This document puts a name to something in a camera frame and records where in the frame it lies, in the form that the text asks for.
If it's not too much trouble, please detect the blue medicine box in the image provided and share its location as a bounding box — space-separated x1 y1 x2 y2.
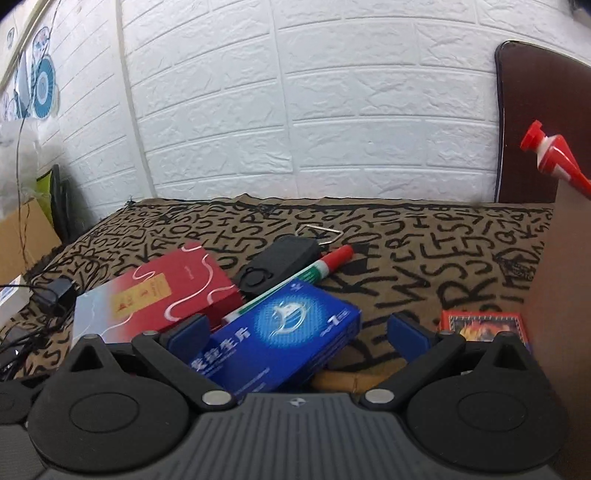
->
189 280 361 400

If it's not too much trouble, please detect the colourful card box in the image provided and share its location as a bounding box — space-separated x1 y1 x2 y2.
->
438 310 531 350

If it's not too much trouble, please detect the red gradient gift box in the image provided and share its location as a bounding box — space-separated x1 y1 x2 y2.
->
71 242 243 343

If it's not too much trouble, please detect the tan slim box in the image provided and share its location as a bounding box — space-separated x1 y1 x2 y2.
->
311 367 401 394

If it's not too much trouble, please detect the letter patterned brown cloth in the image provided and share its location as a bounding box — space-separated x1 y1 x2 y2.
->
26 195 553 373

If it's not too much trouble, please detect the black power adapter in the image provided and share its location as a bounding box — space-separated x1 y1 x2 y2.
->
31 277 78 317

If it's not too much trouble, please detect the red green marker pen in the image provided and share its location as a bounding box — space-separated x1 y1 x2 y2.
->
222 245 355 324

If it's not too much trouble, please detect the cardboard storage box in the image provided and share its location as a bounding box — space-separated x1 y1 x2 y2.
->
522 182 591 479

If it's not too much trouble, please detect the black car key pouch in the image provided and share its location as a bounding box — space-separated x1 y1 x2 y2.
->
232 235 322 301

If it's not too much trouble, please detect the white power strip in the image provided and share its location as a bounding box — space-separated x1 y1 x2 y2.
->
0 275 32 327

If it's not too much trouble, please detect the left cardboard box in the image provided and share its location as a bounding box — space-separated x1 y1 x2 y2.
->
0 199 62 284

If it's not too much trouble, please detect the red nozzle bottle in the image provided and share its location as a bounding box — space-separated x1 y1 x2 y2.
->
520 120 591 200

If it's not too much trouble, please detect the dark wooden board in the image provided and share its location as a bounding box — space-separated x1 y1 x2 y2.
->
493 40 591 205

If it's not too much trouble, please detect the blue round wall fan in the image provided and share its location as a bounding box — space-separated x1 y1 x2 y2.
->
31 55 58 120

